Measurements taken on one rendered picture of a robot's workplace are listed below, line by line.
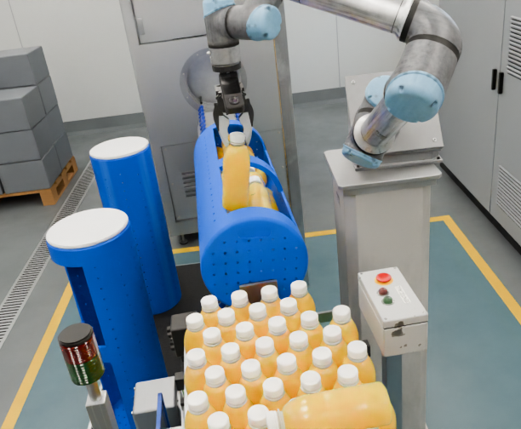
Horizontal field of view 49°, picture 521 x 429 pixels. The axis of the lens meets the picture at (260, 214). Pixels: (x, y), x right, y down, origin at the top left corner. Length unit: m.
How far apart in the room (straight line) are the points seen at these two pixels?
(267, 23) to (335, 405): 0.80
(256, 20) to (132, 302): 1.14
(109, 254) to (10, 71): 3.50
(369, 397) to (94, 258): 1.18
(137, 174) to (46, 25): 4.30
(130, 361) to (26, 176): 3.14
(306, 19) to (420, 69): 5.38
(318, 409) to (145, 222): 1.95
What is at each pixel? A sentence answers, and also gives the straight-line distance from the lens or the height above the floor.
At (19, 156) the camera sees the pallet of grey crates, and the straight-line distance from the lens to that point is 5.04.
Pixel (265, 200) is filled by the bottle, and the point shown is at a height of 1.15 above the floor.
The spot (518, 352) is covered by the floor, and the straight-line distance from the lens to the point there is 2.95.
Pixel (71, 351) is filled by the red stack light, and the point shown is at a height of 1.24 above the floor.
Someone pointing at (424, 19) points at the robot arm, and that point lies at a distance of 1.30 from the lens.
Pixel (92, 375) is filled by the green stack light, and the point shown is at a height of 1.18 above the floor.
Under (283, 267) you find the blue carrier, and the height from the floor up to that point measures 1.07.
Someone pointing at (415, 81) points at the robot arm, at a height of 1.56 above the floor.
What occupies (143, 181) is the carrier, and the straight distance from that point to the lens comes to 2.72.
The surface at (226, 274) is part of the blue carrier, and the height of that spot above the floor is 1.08.
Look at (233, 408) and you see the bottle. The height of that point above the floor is 1.07.
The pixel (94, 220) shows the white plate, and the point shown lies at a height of 1.04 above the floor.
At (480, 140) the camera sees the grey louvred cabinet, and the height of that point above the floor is 0.52.
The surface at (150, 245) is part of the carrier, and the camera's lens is 2.84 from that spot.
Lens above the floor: 1.87
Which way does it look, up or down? 26 degrees down
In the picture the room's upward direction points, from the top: 7 degrees counter-clockwise
